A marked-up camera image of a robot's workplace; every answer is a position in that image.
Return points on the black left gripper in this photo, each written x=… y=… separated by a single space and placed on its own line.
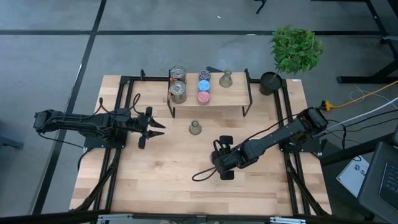
x=133 y=124

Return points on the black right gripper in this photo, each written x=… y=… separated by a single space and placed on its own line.
x=224 y=158

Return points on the ribbed green glass candlestick holder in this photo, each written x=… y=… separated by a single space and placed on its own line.
x=195 y=127
x=226 y=79

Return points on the metal candle jar floral label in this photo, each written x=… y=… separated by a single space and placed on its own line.
x=178 y=91

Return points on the pink patterned candle tin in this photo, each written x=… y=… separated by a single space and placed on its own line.
x=203 y=97

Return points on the metal candle jar orange label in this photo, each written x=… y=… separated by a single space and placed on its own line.
x=178 y=73

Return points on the blue patterned candle tin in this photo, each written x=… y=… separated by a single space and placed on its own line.
x=204 y=85

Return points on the purple patterned candle tin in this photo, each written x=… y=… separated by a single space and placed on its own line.
x=204 y=74

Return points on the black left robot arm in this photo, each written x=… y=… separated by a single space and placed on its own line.
x=77 y=121

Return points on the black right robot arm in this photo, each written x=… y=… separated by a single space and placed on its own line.
x=280 y=133

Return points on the wooden shelf black metal legs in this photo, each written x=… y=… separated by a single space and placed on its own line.
x=230 y=96

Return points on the green plant in black pot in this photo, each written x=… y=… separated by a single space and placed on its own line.
x=295 y=49

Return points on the white paper sheet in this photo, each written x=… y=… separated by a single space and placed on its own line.
x=353 y=177

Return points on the dark grey laptop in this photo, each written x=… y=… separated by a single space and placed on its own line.
x=379 y=180

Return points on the black metal table frame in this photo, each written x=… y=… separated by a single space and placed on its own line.
x=107 y=174

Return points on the silver corner bracket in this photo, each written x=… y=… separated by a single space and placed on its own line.
x=115 y=218
x=287 y=220

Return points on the black desk leg frame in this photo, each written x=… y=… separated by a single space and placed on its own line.
x=357 y=80

